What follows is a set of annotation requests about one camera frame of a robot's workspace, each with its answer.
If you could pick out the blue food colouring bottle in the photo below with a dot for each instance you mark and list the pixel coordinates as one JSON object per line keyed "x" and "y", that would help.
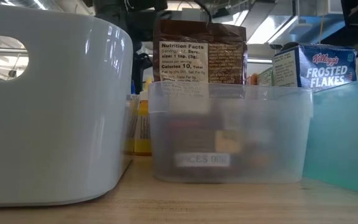
{"x": 132, "y": 87}

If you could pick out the green plastic bin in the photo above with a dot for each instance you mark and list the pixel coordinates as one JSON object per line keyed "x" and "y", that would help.
{"x": 343, "y": 140}

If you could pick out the clear left plastic bin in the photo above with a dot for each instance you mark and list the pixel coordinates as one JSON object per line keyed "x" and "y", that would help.
{"x": 57, "y": 124}

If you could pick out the orange snack packet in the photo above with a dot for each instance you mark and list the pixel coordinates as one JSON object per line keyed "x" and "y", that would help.
{"x": 252, "y": 79}

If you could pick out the long ceiling light strip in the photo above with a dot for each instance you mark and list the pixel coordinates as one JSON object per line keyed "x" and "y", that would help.
{"x": 259, "y": 60}

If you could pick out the grey ceiling box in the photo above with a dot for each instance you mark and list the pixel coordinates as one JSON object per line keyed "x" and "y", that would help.
{"x": 194, "y": 15}

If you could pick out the clear plastic container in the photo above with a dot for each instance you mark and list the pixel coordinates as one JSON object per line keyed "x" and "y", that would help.
{"x": 284, "y": 140}

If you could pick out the green cereal box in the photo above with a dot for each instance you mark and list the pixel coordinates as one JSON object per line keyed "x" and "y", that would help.
{"x": 265, "y": 77}

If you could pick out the rectangular metal ceiling duct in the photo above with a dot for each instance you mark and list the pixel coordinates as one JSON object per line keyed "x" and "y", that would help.
{"x": 291, "y": 25}

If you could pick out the yellow food colouring bottle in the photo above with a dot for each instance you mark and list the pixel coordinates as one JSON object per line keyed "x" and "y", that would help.
{"x": 143, "y": 124}

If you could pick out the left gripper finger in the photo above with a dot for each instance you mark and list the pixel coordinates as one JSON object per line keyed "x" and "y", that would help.
{"x": 141, "y": 68}

